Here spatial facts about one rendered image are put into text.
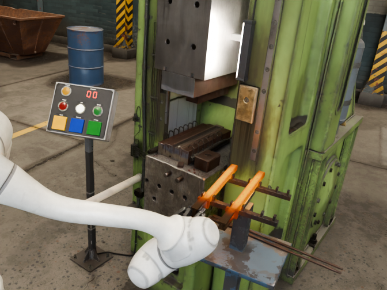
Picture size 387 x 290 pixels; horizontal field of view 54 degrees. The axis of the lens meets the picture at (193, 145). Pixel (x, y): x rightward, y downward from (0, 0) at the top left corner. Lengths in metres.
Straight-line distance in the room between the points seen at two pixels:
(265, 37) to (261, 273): 0.98
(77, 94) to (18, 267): 1.22
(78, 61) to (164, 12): 4.71
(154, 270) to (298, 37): 1.10
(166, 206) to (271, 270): 0.72
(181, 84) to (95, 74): 4.78
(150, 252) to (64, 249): 1.81
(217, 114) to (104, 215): 1.48
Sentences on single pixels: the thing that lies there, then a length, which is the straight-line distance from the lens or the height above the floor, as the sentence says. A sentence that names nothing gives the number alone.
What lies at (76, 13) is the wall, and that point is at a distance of 9.93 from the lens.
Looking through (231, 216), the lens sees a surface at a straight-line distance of 1.37.
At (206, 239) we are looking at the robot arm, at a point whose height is 1.19.
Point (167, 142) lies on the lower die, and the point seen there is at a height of 0.99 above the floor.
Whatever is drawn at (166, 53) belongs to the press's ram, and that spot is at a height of 1.45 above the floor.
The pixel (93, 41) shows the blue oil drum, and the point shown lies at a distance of 6.45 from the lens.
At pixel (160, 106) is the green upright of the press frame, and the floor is 1.12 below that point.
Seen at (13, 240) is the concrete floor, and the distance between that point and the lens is 3.04.
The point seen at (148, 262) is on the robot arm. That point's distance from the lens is 1.10.
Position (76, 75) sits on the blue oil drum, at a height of 0.18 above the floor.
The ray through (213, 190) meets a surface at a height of 1.04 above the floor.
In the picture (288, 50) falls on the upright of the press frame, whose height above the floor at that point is 1.54.
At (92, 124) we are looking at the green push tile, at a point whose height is 1.03.
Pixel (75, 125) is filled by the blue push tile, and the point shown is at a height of 1.01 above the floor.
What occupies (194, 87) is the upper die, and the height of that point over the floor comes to 1.32.
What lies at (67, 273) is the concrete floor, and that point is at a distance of 2.70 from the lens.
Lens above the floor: 1.79
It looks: 24 degrees down
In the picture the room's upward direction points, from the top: 5 degrees clockwise
